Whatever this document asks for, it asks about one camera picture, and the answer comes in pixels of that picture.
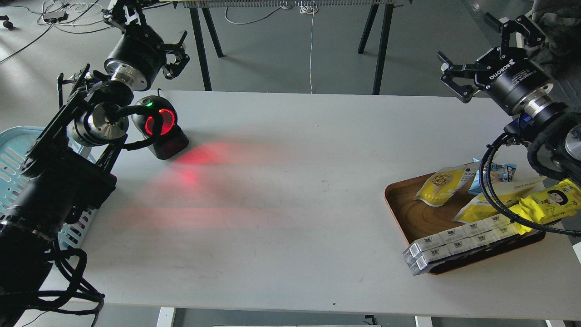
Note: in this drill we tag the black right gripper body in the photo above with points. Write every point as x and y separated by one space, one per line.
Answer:
517 84

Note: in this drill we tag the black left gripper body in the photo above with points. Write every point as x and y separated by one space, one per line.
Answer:
140 51

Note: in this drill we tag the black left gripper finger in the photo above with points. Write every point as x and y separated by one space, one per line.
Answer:
174 69
121 13

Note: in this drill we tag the yellow white nut snack pouch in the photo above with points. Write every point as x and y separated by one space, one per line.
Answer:
444 183

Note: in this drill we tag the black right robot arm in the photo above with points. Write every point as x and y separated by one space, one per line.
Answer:
549 130

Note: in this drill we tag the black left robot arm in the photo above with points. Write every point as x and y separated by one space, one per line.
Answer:
69 167

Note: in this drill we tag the blue white snack bag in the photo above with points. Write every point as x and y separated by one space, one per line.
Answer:
499 173

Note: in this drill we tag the yellow cartoon face snack bag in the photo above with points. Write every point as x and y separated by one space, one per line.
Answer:
549 205

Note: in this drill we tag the light blue plastic basket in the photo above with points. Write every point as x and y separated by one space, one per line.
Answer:
14 143

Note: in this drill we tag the white boxed snack row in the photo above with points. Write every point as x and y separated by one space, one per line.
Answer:
486 224
436 249

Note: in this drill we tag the black barcode scanner red light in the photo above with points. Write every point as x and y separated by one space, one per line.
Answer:
172 139

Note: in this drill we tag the black power strip on floor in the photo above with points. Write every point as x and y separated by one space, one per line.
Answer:
54 17

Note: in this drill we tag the black table legs right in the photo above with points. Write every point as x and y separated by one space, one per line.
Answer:
384 33

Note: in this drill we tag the brown wooden tray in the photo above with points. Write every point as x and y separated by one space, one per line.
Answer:
417 220

